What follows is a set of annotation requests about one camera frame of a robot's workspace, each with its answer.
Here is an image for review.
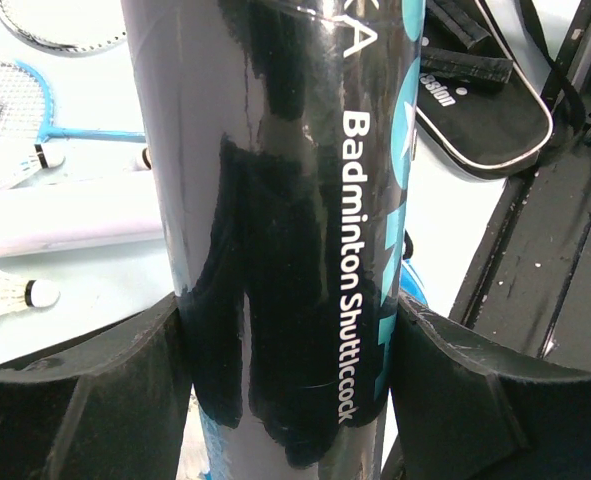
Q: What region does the white shuttlecock blue band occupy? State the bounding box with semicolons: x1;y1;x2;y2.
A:
0;140;66;191

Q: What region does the blue racket left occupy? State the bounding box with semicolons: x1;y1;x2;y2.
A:
0;60;145;145

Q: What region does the black racket bag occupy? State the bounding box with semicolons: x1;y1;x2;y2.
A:
413;0;586;179

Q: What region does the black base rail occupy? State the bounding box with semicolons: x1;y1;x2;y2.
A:
450;1;591;372

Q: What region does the white shuttlecock tube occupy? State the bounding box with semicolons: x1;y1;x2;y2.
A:
0;171;163;258

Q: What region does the black shuttlecock tube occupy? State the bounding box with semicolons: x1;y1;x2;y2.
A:
122;1;425;479

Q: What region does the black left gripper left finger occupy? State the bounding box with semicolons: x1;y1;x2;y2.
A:
0;295;191;479

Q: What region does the blue racket bag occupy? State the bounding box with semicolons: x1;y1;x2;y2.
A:
400;260;428;306

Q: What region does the white racket with black handle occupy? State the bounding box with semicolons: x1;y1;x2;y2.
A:
0;0;126;55

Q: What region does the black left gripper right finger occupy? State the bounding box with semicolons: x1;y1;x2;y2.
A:
391;294;591;479

